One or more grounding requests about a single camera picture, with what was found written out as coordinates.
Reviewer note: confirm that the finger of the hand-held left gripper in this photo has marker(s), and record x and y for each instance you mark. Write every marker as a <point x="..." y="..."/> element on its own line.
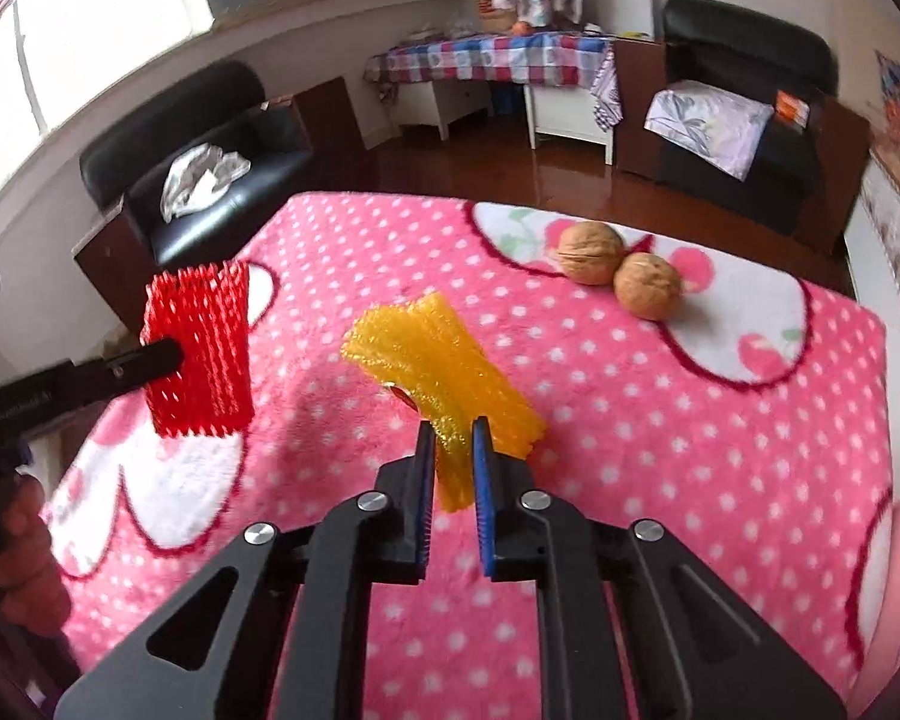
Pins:
<point x="90" y="379"/>

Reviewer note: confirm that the floral cloth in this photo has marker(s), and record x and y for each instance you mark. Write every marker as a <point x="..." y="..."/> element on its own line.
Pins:
<point x="709" y="131"/>

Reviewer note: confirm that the bed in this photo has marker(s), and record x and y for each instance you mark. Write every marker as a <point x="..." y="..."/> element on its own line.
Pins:
<point x="896" y="255"/>

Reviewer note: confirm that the white table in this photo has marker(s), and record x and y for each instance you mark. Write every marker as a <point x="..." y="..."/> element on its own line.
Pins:
<point x="566" y="116"/>

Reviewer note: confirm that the person's left forearm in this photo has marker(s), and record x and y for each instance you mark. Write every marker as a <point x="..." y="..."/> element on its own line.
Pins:
<point x="0" y="679"/>

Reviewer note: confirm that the white plastic bag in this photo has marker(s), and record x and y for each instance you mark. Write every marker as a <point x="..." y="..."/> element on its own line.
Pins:
<point x="202" y="180"/>

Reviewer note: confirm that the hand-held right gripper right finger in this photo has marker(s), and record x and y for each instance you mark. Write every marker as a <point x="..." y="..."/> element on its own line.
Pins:
<point x="484" y="499"/>

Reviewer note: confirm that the person's left hand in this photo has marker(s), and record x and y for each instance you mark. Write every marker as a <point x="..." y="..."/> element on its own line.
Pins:
<point x="26" y="562"/>

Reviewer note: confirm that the red foam net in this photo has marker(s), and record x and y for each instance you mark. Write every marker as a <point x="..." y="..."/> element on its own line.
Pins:
<point x="202" y="349"/>

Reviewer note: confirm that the pink polka dot blanket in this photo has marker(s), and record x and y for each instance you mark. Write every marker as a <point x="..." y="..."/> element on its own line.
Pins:
<point x="645" y="450"/>

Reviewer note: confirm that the window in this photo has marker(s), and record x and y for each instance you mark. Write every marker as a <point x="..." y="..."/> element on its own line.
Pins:
<point x="82" y="22"/>

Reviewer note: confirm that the yellow foam net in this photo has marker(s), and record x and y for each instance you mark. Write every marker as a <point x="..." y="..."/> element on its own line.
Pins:
<point x="450" y="375"/>

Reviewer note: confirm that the orange box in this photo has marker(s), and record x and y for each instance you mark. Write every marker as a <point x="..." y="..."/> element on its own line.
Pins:
<point x="792" y="106"/>

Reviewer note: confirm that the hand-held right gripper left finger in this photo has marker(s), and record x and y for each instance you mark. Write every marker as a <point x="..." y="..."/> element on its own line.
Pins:
<point x="424" y="499"/>

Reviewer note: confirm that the plaid covered side table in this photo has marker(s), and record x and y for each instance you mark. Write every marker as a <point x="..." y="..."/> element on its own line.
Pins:
<point x="487" y="56"/>

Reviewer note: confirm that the walnut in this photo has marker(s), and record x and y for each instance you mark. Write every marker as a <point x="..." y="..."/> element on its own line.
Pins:
<point x="647" y="286"/>
<point x="589" y="252"/>

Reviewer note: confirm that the black armchair with wooden arms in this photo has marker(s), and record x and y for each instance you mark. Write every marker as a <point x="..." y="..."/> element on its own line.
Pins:
<point x="742" y="37"/>
<point x="195" y="101"/>

